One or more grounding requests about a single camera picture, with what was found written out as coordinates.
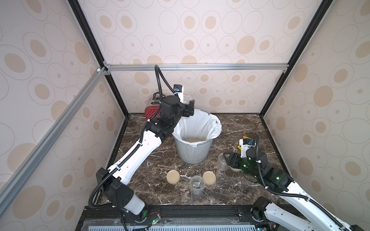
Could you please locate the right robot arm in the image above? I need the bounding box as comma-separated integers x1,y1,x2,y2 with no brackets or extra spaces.
223,133,362,231

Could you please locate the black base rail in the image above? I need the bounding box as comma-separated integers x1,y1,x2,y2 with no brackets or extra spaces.
72,203,319,231

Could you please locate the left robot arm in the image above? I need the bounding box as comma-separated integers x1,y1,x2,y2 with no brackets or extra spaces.
88,65,195,219

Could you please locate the left side aluminium rail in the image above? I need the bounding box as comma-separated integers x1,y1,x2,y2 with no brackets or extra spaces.
1,67,107,216

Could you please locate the yellow snack packet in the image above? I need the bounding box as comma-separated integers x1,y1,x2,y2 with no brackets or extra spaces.
238,136,253,151

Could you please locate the beige jar lid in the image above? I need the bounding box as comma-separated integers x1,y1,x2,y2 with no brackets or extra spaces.
166,170,180,184
230,167,242,172
202,171,216,185

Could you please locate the horizontal aluminium rail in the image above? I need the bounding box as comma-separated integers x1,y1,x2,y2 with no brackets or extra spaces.
106,63,289,72

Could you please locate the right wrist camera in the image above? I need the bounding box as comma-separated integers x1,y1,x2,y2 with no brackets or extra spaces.
238,136,255,158

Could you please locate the red polka dot toaster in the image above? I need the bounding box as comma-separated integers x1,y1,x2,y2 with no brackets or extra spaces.
145,95,160,120

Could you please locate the white plastic bin liner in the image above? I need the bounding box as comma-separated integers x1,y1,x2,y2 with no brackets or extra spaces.
172,109,222,147

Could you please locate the glass rice jar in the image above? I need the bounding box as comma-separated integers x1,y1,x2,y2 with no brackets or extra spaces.
181,94,195,110
216,154,229,171
189,176,205,196

